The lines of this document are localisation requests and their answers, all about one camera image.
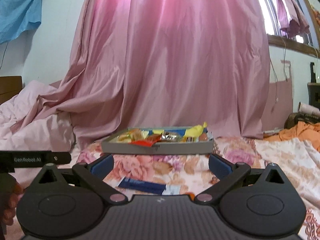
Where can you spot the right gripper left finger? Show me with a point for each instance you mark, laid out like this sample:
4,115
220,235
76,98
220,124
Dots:
91,177

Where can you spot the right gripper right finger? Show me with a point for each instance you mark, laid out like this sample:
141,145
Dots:
229,175

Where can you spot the small orange fruit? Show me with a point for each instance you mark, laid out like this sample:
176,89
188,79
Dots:
191,195

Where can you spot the long dark blue snack bar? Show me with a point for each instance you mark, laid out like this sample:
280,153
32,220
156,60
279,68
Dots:
149,187

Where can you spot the yellow crinkled snack packet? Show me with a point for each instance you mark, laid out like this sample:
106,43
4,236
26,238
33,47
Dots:
131,135

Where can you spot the red orange snack packet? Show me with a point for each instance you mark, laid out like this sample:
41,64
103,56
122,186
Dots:
149,141

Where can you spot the silver foil snack packet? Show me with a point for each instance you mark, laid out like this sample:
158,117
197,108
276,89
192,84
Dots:
168,136

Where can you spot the person left hand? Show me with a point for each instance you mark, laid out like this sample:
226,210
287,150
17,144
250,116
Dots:
11,202

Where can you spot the pink duvet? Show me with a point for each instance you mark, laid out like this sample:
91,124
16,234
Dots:
22,131

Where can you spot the large yellow blue snack bag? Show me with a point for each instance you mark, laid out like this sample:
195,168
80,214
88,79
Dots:
192,134

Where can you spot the grey snack tray box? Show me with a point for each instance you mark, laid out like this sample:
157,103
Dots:
110,145

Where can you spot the floral bed quilt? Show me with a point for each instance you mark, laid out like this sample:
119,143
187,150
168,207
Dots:
279,199

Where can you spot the wooden headboard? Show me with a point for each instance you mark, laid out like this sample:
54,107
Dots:
9,87

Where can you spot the orange cloth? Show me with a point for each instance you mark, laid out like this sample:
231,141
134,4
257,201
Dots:
301,131

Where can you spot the dark wooden side table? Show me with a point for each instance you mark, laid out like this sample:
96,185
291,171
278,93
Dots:
313,88

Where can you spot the pink curtain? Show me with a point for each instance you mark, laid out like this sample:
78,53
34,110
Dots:
165,63

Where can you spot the blue hanging cloth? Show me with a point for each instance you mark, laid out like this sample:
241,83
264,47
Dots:
18,16

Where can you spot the wooden window frame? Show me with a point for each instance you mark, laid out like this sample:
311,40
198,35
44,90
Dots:
282,42

